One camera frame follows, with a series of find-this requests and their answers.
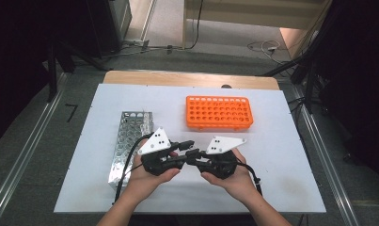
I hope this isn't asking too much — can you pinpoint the black metal stand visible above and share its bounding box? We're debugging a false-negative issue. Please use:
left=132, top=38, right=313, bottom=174
left=259, top=0, right=336, bottom=114
left=47, top=40, right=111, bottom=103

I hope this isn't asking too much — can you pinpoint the orange plastic test tube rack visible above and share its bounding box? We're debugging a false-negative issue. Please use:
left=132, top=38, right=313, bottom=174
left=185, top=95, right=255, bottom=132

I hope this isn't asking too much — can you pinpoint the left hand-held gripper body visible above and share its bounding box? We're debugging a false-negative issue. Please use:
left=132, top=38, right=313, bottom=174
left=137, top=126, right=181, bottom=177

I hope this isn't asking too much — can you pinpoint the black hanging cable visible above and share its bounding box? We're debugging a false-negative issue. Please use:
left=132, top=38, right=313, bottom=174
left=189, top=0, right=205, bottom=51

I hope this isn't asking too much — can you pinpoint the white floor cable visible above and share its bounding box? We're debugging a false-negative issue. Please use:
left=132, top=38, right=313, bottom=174
left=246, top=40, right=287, bottom=64

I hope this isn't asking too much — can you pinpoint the person's left hand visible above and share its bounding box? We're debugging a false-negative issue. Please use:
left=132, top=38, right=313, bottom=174
left=126, top=138, right=182, bottom=203

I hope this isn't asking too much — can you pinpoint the wooden table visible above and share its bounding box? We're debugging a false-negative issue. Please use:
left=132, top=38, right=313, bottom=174
left=102, top=70, right=280, bottom=91

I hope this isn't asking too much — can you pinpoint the silver metal test tube rack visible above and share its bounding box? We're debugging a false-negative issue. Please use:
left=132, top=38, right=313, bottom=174
left=107, top=110, right=155, bottom=191

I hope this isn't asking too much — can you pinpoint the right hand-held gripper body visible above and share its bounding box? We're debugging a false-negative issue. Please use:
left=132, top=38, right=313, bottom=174
left=196, top=135, right=247, bottom=181

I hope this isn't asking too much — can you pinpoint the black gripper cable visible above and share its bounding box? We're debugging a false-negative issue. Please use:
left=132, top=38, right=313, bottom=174
left=114, top=133, right=154, bottom=203
left=236, top=159, right=262, bottom=197

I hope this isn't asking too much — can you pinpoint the white work board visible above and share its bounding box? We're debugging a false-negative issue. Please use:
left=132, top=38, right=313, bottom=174
left=54, top=83, right=326, bottom=215

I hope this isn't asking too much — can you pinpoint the person's right hand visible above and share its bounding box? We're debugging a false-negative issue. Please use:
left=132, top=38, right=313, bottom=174
left=200, top=148, right=258, bottom=205

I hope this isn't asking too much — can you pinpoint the black floor cable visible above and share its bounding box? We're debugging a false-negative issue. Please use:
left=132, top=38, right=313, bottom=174
left=287, top=96, right=306, bottom=115

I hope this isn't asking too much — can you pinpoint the light wooden furniture frame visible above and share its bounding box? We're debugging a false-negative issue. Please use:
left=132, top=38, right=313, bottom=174
left=182, top=0, right=332, bottom=50

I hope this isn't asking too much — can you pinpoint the grey cabinet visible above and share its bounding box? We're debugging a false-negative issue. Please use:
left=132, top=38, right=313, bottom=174
left=108, top=0, right=133, bottom=41

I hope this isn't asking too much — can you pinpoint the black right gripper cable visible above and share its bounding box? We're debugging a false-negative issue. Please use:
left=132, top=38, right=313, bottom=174
left=236, top=159, right=262, bottom=197

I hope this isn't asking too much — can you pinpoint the aluminium floor rail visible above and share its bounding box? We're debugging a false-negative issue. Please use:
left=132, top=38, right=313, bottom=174
left=290, top=84, right=360, bottom=226
left=0, top=72, right=69, bottom=226

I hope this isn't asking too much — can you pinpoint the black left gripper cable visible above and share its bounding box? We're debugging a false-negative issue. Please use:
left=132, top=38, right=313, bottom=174
left=114, top=133, right=154, bottom=203

